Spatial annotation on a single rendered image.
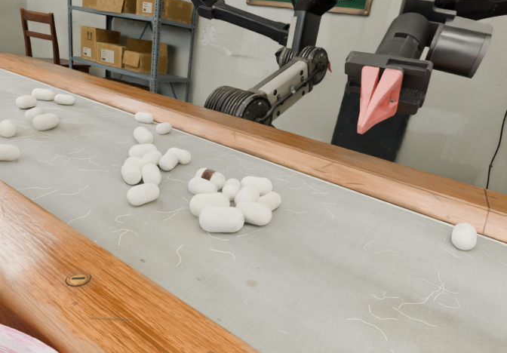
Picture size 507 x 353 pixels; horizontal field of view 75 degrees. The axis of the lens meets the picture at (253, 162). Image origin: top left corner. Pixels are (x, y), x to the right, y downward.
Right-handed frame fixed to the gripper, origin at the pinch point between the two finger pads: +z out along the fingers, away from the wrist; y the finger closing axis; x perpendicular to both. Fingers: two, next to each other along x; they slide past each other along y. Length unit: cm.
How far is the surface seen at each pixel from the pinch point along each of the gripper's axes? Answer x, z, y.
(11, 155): -10.0, 23.9, -28.6
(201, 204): -6.8, 19.3, -7.8
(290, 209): 0.0, 13.6, -2.9
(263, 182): -1.4, 12.5, -6.5
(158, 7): 71, -125, -188
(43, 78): 7, 3, -74
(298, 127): 154, -119, -85
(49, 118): -5.1, 16.5, -38.0
